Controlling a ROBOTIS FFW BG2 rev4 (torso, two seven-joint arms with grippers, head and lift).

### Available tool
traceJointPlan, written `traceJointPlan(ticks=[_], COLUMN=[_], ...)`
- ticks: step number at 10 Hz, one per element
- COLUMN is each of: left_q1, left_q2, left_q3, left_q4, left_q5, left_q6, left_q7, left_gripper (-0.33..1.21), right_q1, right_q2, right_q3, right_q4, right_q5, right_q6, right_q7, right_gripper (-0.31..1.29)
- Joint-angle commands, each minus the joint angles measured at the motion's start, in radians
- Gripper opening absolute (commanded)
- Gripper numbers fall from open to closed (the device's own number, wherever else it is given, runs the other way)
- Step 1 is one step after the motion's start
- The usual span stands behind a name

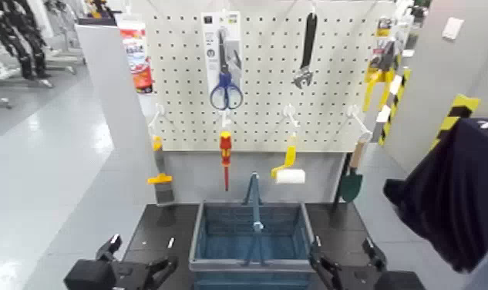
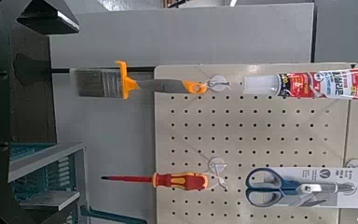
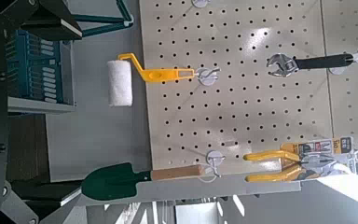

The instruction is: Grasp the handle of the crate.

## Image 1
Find dark navy garment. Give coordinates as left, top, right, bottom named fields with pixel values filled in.
left=382, top=118, right=488, bottom=280

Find black handled adjustable wrench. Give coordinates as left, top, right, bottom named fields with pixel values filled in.
left=291, top=12, right=318, bottom=90

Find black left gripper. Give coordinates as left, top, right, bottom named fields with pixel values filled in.
left=64, top=234, right=179, bottom=290

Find yellow handled pliers package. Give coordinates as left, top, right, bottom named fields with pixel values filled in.
left=362, top=15, right=406, bottom=113

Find grey partition panel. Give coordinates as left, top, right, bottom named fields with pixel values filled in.
left=75, top=24, right=160, bottom=204

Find red yellow screwdriver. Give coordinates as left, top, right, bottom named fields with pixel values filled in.
left=219, top=130, right=233, bottom=192

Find yellow black striped post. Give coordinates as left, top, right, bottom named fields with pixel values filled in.
left=378, top=68, right=412, bottom=147

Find grey board under pegboard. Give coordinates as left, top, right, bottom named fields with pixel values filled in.
left=162, top=151, right=345, bottom=204

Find white pegboard panel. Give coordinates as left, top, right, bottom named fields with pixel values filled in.
left=144, top=0, right=396, bottom=153

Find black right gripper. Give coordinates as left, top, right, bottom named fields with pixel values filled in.
left=308, top=236, right=426, bottom=290

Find white metal stand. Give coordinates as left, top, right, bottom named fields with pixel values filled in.
left=42, top=0, right=86, bottom=76

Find red white tube package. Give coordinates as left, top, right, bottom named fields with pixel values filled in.
left=118, top=18, right=154, bottom=95

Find white wall switch plate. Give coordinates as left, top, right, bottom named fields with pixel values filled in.
left=442, top=16, right=465, bottom=41

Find grey scraper yellow guard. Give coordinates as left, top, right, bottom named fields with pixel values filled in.
left=146, top=135, right=176, bottom=206

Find yellow black striped corner guard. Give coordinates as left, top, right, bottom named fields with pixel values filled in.
left=429, top=93, right=481, bottom=150

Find yellow handled paint roller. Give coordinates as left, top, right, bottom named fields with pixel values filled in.
left=270, top=135, right=307, bottom=185

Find blue scissors in package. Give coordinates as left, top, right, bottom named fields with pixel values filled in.
left=200, top=11, right=244, bottom=112

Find blue plastic crate with handle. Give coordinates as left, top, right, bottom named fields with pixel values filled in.
left=188, top=171, right=316, bottom=290

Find green trowel wooden handle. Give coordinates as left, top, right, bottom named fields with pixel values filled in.
left=340, top=133, right=370, bottom=204

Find black humanoid robot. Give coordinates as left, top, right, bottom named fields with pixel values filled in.
left=0, top=0, right=52, bottom=80

